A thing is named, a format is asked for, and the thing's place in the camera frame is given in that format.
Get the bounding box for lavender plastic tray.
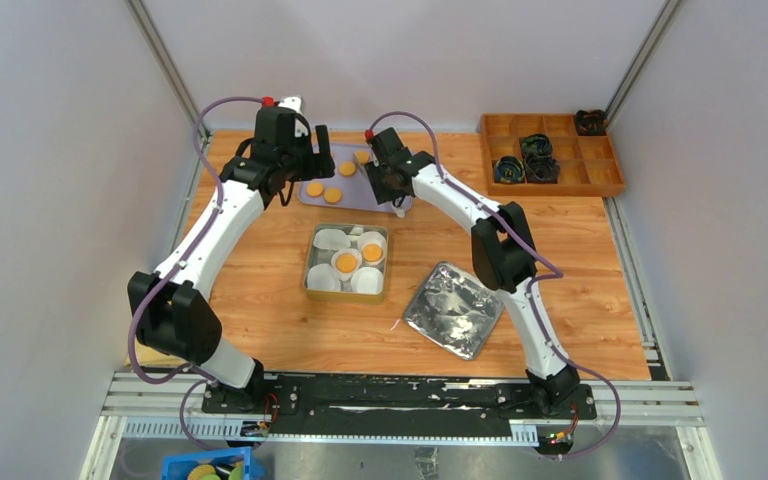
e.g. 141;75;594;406
296;142;412;214

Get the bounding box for square metal cookie tin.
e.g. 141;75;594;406
303;223;390;305

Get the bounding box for metal tongs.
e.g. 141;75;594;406
391;199;406;218

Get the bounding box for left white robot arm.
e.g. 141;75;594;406
127;96;335;413

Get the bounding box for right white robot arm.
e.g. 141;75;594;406
364;128;580;418

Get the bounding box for white paper cup top-right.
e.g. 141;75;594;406
357;231;387;266

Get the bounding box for white paper cup top-left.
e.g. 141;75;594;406
312;228;351;251

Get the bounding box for white paper cup centre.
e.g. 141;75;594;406
331;248;363;281

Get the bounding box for white paper cup bottom-right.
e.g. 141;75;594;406
350;267;384;296

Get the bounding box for white paper cup bottom-left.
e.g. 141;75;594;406
305;264;342;292

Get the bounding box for silver tin lid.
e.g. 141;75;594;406
402;262;504;361

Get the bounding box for orange wooden compartment box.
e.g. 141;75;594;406
479;113;626;197

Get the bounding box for yellow folded cloth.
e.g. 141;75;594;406
135;343;183;368

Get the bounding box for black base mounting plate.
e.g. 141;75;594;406
201;372;597;440

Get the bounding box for blue plastic bin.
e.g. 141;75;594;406
160;447;266;480

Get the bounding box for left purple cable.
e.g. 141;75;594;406
125;96;276;452

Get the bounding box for purple cable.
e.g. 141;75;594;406
367;111;622;462
125;96;276;452

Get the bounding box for black cable coil in box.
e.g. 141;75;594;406
524;155;562;185
493;155;527;185
519;133;554;160

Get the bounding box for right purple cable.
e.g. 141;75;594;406
367;111;622;462

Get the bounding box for black cable coil corner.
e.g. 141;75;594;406
574;109;607;136

